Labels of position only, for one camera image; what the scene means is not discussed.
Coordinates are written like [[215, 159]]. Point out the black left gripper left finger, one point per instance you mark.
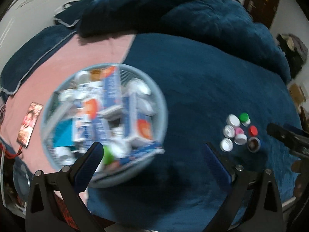
[[54, 203]]

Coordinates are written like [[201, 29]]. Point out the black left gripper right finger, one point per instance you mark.
[[264, 209]]

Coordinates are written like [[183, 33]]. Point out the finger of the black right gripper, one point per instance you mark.
[[296, 140]]

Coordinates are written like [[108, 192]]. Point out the pink bottle cap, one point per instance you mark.
[[238, 131]]

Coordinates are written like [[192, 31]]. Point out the person's right hand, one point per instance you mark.
[[300, 167]]

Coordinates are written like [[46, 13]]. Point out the dark brown bottle cap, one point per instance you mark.
[[253, 144]]

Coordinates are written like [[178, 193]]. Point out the red bottle cap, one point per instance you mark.
[[253, 131]]

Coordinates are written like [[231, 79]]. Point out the cardboard boxes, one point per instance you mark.
[[301, 104]]

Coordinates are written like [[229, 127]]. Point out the white cap under green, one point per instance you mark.
[[247, 122]]

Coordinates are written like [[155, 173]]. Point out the white ribbed bottle cap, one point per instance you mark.
[[240, 139]]

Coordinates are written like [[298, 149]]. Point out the green bottle cap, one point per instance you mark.
[[244, 117]]

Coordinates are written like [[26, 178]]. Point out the large white bottle cap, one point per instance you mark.
[[233, 120]]

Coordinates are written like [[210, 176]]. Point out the silver white bottle cap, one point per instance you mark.
[[229, 131]]

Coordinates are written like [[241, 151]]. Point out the pile of dark clothes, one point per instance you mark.
[[295, 52]]

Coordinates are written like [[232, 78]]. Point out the dark blue plush blanket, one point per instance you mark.
[[202, 86]]

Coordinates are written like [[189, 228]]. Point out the phone with photo case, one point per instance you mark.
[[28, 124]]

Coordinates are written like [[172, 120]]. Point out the round light blue basket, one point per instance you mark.
[[116, 105]]

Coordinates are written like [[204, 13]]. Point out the dark blue piped pillow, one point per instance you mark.
[[32, 55]]

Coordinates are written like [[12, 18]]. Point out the dark wooden door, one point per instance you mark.
[[262, 11]]

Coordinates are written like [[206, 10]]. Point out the pink bed sheet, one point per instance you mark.
[[78, 54]]

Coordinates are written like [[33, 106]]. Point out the rumpled dark blue duvet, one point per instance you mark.
[[224, 24]]

